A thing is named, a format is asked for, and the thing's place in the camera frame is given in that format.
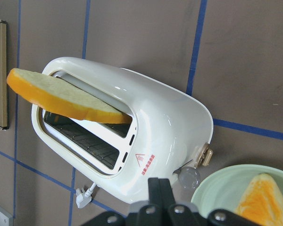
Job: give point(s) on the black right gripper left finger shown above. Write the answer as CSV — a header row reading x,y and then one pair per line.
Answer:
x,y
149,212

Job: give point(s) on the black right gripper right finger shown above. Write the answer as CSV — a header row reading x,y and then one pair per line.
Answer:
x,y
173,213

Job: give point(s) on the white two-slot toaster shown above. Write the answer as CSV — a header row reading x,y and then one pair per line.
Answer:
x,y
168,129

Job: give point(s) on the bread slice in toaster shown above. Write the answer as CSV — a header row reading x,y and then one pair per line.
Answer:
x,y
60,97

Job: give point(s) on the light green plate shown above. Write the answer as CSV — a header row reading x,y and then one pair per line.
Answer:
x,y
224,188

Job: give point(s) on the toast piece on plate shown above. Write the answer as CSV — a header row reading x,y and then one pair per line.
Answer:
x,y
262,202

